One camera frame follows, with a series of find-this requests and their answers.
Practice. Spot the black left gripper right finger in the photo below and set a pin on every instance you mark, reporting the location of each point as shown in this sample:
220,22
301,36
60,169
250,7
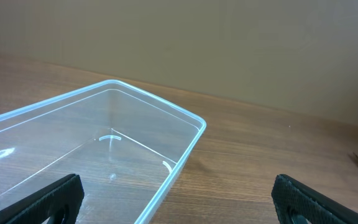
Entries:
297,203

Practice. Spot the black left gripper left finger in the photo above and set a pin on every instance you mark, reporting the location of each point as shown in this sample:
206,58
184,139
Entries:
57,203

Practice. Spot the clear plastic container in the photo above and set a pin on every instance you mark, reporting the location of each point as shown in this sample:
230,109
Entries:
127,145

